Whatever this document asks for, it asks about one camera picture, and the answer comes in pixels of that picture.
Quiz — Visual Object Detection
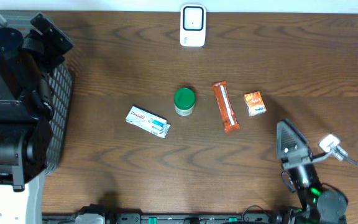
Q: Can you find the small orange box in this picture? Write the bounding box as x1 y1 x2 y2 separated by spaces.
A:
244 91 267 116

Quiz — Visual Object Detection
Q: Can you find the red Top chocolate bar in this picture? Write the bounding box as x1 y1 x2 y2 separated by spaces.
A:
211 80 240 133

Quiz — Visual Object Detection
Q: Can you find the green lid jar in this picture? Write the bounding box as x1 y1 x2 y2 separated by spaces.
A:
174 88 196 116

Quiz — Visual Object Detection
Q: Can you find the white Panadol box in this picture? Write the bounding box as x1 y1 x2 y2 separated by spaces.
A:
126 105 171 138

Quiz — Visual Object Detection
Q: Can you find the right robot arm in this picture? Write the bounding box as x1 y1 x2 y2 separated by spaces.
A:
276 119 348 223

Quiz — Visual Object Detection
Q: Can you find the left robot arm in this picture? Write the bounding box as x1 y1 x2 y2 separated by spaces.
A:
0 12 73 223

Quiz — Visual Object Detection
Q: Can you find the grey plastic basket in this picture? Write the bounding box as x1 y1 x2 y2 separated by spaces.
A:
0 11 74 175

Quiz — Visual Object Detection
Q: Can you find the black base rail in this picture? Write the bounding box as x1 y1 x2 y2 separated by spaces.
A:
42 203 347 224

